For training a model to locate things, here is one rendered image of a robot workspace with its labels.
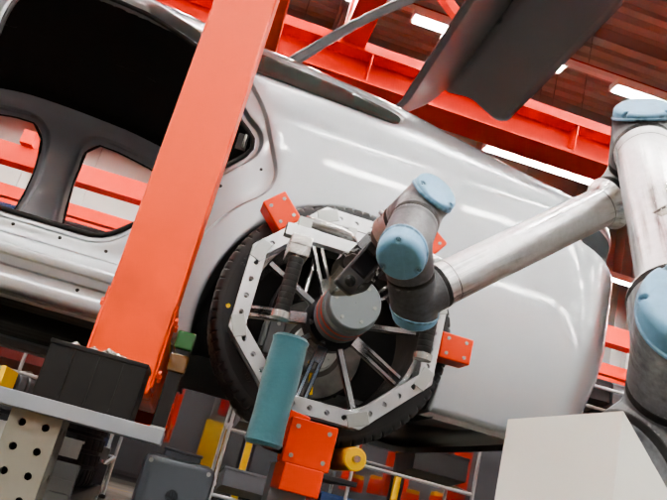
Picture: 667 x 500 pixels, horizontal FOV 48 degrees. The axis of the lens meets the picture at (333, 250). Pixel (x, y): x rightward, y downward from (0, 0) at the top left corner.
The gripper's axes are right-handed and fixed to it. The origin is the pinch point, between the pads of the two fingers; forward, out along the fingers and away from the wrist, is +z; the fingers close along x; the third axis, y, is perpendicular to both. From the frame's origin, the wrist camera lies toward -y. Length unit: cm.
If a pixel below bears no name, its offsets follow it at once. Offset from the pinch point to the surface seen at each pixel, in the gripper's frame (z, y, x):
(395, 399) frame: 24.2, 12.1, -31.3
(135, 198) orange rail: 522, 433, 196
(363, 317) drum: 9.5, 10.7, -10.3
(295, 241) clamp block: 3.9, 7.9, 13.8
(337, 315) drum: 11.6, 7.4, -5.4
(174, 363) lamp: 21.7, -26.1, 14.6
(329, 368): 70, 45, -20
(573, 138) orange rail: 100, 378, -68
